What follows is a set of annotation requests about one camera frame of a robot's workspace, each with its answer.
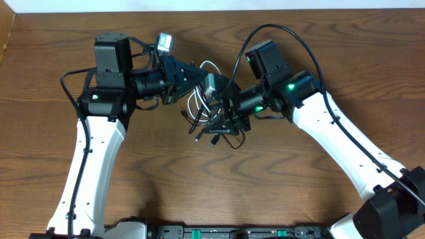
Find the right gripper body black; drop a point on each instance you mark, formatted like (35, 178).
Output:
(232, 109)

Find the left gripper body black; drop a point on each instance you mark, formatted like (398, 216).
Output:
(167, 79)

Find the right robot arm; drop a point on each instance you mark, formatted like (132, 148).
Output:
(393, 196)

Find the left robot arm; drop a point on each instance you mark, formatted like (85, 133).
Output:
(109, 97)

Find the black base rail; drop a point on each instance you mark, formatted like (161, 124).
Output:
(157, 228)

